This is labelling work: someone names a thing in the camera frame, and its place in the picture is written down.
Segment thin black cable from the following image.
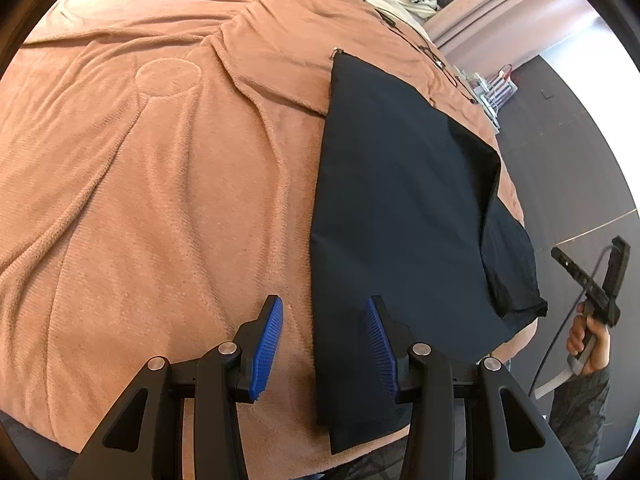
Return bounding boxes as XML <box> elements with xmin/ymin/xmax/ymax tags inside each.
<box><xmin>372</xmin><ymin>7</ymin><xmax>481</xmax><ymax>106</ymax></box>

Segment black pants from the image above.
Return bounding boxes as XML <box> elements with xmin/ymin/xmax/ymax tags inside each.
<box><xmin>309</xmin><ymin>50</ymin><xmax>549</xmax><ymax>456</ymax></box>

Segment striped gift bag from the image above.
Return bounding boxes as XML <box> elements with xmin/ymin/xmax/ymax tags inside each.
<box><xmin>480</xmin><ymin>62</ymin><xmax>518</xmax><ymax>111</ymax></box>

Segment person's right forearm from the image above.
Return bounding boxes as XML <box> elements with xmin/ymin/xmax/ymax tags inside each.
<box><xmin>547</xmin><ymin>365</ymin><xmax>613</xmax><ymax>466</ymax></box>

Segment pink curtain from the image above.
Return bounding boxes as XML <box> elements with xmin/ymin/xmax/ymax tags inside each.
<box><xmin>425</xmin><ymin>0</ymin><xmax>601</xmax><ymax>61</ymax></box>

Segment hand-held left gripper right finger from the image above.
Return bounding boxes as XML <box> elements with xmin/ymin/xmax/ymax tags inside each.
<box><xmin>365</xmin><ymin>296</ymin><xmax>583</xmax><ymax>480</ymax></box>

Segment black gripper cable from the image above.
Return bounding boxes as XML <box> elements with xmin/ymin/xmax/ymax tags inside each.
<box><xmin>530</xmin><ymin>245</ymin><xmax>616</xmax><ymax>401</ymax></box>

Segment brown plush blanket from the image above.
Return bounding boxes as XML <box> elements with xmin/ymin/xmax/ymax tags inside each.
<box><xmin>0</xmin><ymin>0</ymin><xmax>538</xmax><ymax>476</ymax></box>

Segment person's right hand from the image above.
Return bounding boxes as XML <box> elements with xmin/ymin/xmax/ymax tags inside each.
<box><xmin>566</xmin><ymin>300</ymin><xmax>613</xmax><ymax>377</ymax></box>

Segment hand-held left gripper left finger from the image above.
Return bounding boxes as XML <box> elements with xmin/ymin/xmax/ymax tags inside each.
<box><xmin>65</xmin><ymin>294</ymin><xmax>285</xmax><ymax>480</ymax></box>

